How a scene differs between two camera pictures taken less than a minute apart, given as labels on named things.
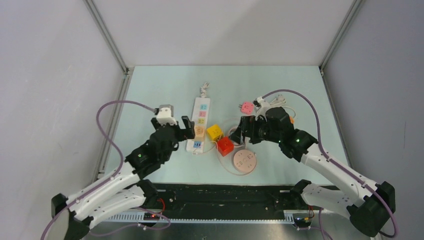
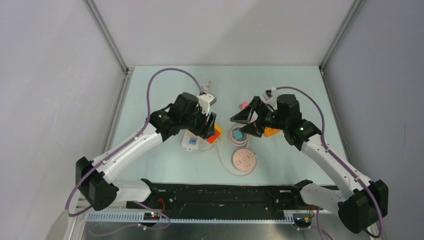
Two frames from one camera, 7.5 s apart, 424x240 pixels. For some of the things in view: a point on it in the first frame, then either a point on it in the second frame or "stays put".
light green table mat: (215, 98) stays put
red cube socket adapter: (225, 146) → (212, 138)
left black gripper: (187, 133) → (204, 130)
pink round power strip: (245, 160) stays put
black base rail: (226, 199) stays put
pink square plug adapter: (246, 107) stays put
